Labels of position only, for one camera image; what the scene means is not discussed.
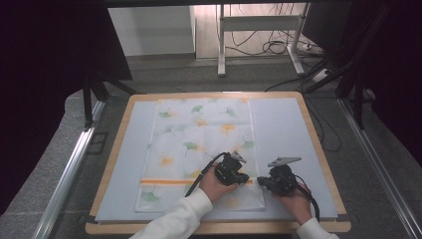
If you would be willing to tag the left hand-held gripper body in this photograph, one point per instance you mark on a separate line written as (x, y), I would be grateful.
(227, 171)

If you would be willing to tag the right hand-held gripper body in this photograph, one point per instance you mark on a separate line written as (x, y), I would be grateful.
(283, 181)

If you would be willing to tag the white leaf print pillowcase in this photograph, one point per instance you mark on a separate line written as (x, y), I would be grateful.
(199, 139)

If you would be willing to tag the person's left hand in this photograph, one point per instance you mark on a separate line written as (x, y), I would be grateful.
(214, 189)

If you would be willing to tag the person's right hand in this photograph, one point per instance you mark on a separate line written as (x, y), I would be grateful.
(298, 205)

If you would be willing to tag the pale blue table mat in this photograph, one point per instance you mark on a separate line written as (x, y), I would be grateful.
(285, 132)

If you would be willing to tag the wooden table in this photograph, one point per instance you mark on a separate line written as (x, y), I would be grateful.
(215, 229)

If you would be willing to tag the black metal stand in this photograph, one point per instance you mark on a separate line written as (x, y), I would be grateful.
(358, 99)
(88, 106)

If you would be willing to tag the white power strip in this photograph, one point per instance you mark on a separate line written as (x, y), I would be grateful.
(321, 75)
(312, 48)

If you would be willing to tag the dark curtain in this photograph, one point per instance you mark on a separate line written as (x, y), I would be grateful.
(40, 83)
(401, 83)

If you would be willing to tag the white cabinet panel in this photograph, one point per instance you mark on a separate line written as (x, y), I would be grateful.
(151, 31)

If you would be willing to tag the aluminium rail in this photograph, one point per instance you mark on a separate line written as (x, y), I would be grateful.
(381, 172)
(66, 179)

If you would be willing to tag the white metal desk frame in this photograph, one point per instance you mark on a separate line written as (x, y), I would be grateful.
(258, 22)

